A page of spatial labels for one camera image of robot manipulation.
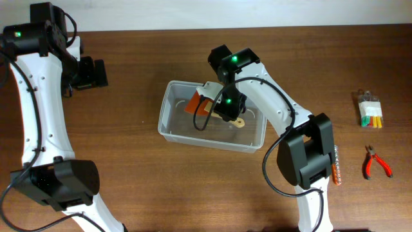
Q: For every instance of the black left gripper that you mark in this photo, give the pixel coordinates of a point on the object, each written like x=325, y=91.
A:
x=91, y=76

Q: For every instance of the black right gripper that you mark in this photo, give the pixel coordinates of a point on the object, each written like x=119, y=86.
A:
x=227, y=111

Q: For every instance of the red scraper wooden handle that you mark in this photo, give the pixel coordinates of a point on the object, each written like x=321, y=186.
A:
x=202, y=105

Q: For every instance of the clear plastic container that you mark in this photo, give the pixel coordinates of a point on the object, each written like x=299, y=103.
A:
x=176, y=125

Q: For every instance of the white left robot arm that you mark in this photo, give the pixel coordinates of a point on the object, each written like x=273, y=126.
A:
x=48, y=65

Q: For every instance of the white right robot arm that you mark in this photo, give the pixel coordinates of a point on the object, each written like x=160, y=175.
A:
x=299, y=163

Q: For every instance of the orange bit holder strip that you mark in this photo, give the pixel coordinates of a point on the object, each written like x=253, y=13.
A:
x=336, y=173

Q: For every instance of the clear bag of wall plugs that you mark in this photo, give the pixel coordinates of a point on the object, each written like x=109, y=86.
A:
x=370, y=110

